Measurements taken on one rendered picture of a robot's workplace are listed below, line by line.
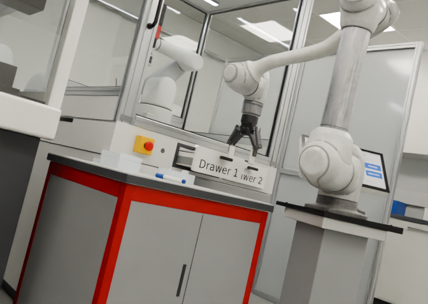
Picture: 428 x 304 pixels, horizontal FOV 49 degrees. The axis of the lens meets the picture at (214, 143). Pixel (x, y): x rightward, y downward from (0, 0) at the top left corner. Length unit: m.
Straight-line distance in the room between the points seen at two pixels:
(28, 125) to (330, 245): 1.11
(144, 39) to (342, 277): 1.23
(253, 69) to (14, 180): 0.98
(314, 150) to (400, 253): 3.19
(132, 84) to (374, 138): 2.01
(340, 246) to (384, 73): 2.03
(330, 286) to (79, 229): 0.91
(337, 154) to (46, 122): 0.96
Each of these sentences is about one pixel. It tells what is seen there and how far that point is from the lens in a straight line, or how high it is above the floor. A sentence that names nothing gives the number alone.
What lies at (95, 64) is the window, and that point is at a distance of 2.34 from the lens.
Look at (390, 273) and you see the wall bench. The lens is 4.76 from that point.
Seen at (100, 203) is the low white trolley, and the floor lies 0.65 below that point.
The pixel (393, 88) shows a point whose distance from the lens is 3.55.
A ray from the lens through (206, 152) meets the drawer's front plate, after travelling 2.05.
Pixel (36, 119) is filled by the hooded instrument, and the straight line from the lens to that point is 1.57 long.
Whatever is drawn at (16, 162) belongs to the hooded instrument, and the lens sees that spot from 1.63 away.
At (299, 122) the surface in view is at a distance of 3.94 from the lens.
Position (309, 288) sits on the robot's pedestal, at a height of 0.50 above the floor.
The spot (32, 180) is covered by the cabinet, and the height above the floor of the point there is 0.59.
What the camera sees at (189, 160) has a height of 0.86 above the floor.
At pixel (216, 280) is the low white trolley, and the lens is 1.62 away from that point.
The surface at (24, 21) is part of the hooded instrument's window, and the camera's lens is 1.58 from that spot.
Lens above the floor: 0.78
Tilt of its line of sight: 5 degrees up
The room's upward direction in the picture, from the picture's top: 13 degrees clockwise
